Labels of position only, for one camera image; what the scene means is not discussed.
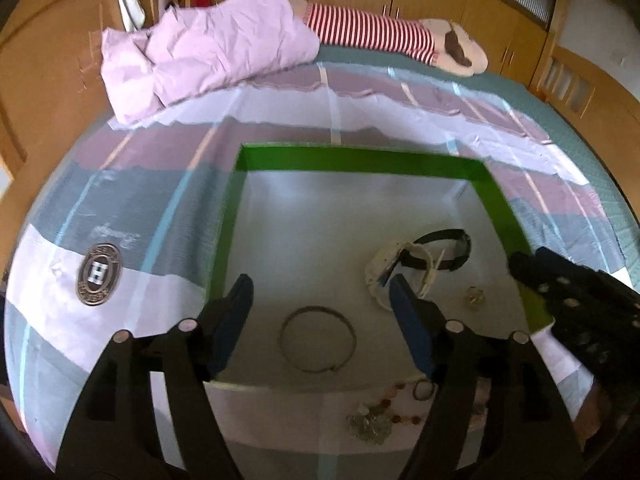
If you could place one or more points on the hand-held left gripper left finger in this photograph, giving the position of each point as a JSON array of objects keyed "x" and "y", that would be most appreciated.
[{"x": 232, "y": 320}]

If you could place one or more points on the person's right forearm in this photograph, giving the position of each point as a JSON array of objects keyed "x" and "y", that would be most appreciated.
[{"x": 592, "y": 410}]

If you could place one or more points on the striped plush toy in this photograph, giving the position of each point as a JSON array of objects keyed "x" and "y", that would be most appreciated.
[{"x": 370, "y": 30}]

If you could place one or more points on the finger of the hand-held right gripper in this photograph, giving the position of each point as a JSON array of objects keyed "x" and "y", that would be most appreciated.
[
  {"x": 575, "y": 330},
  {"x": 590, "y": 285}
]

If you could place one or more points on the white wrist watch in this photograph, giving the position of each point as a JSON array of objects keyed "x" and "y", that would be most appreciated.
[{"x": 380, "y": 265}]

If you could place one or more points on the pink quilt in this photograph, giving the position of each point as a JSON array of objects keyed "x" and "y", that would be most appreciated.
[{"x": 210, "y": 45}]

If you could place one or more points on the plaid bed sheet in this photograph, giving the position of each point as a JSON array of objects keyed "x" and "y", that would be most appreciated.
[{"x": 125, "y": 185}]

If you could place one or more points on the clear crystal brooch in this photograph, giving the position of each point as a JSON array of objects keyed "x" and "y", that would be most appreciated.
[{"x": 367, "y": 425}]

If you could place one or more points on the black wrist watch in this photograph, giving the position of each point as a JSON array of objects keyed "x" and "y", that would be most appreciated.
[{"x": 462, "y": 245}]

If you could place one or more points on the green cardboard box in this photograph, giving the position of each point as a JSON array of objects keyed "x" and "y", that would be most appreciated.
[{"x": 350, "y": 160}]

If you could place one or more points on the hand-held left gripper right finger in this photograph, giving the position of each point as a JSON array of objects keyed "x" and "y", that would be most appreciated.
[{"x": 410, "y": 320}]

